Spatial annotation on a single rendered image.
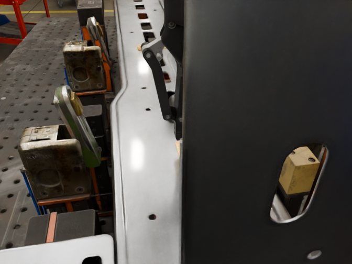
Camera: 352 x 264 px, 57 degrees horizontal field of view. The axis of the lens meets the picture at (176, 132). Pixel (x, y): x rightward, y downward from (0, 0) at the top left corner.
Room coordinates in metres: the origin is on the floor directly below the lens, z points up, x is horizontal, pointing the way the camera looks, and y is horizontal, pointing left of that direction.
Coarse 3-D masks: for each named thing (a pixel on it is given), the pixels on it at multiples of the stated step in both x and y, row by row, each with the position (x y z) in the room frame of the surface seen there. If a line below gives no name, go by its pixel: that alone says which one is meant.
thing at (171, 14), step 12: (168, 0) 0.34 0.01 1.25; (180, 0) 0.33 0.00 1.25; (168, 12) 0.34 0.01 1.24; (180, 12) 0.33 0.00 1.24; (168, 24) 0.34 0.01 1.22; (180, 24) 0.33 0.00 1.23; (168, 36) 0.34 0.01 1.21; (180, 36) 0.34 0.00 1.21; (168, 48) 0.34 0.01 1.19; (180, 48) 0.34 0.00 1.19; (180, 60) 0.34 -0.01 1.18
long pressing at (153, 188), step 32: (128, 0) 1.28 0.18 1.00; (160, 0) 1.27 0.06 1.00; (128, 32) 0.93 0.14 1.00; (128, 64) 0.72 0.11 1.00; (128, 96) 0.57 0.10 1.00; (128, 128) 0.46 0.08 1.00; (160, 128) 0.46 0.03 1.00; (128, 160) 0.37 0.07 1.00; (160, 160) 0.37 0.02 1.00; (128, 192) 0.31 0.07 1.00; (160, 192) 0.31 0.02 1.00; (128, 224) 0.25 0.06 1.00; (160, 224) 0.25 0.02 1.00; (128, 256) 0.21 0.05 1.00; (160, 256) 0.21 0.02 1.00
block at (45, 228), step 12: (36, 216) 0.28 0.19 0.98; (48, 216) 0.28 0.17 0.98; (60, 216) 0.28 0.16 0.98; (72, 216) 0.28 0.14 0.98; (84, 216) 0.28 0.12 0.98; (36, 228) 0.26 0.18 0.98; (48, 228) 0.26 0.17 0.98; (60, 228) 0.26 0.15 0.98; (72, 228) 0.26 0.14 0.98; (84, 228) 0.26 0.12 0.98; (96, 228) 0.27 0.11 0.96; (24, 240) 0.24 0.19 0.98; (36, 240) 0.24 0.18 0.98; (48, 240) 0.24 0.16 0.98
